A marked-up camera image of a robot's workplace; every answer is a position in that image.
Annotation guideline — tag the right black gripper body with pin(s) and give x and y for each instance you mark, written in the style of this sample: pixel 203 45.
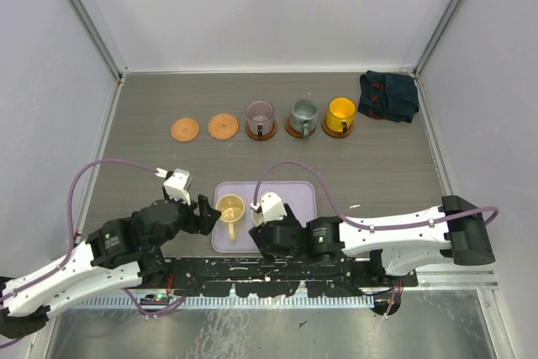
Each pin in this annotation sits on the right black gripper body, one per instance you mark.
pixel 290 220

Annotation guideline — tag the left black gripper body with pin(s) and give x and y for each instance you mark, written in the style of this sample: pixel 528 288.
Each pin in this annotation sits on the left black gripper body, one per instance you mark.
pixel 188 222

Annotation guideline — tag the cream yellow cup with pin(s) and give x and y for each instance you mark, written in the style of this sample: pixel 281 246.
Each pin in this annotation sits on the cream yellow cup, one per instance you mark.
pixel 232 214

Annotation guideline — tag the white cup blue handle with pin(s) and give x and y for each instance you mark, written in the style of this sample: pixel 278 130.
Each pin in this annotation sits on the white cup blue handle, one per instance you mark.
pixel 257 217

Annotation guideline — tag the woven rattan coaster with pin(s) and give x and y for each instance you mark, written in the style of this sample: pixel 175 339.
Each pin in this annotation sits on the woven rattan coaster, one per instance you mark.
pixel 185 129
pixel 223 126

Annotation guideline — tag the dark wooden coaster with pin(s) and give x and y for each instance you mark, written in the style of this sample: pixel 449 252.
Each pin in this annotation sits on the dark wooden coaster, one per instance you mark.
pixel 269 134

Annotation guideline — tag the wooden coaster back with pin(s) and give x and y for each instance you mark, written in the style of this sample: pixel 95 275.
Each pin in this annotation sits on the wooden coaster back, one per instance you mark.
pixel 292 131

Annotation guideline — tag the purple translucent cup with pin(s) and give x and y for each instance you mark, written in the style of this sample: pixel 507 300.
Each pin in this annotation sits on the purple translucent cup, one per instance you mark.
pixel 260 118

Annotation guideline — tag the grey green cup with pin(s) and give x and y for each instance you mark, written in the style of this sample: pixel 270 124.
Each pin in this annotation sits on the grey green cup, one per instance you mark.
pixel 304 117

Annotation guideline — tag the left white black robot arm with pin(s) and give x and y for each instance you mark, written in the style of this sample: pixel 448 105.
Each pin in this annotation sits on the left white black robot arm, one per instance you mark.
pixel 123 253

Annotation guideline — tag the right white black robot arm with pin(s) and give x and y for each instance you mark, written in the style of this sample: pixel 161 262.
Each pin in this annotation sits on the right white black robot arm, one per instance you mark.
pixel 455 231

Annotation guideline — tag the lilac plastic tray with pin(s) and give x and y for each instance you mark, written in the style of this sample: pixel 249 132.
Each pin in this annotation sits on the lilac plastic tray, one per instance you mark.
pixel 299 195

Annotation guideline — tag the dark blue folded cloth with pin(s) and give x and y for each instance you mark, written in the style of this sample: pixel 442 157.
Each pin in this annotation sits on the dark blue folded cloth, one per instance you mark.
pixel 389 96

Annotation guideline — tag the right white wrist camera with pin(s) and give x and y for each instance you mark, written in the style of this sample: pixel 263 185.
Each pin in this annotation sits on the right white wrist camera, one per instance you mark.
pixel 272 207

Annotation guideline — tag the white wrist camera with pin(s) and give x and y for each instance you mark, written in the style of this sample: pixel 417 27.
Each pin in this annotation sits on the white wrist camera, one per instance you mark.
pixel 176 184
pixel 272 207

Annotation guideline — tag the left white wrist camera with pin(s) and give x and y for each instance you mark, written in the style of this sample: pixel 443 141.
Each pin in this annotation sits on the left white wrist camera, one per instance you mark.
pixel 176 184

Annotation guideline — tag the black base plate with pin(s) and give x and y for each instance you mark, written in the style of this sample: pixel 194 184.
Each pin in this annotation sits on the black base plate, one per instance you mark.
pixel 219 276

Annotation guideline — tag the grey slotted cable duct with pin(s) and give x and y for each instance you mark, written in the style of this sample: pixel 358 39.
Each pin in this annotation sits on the grey slotted cable duct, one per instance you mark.
pixel 300 301

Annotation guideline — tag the aluminium rail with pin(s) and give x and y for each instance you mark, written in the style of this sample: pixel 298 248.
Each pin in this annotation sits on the aluminium rail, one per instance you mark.
pixel 454 279

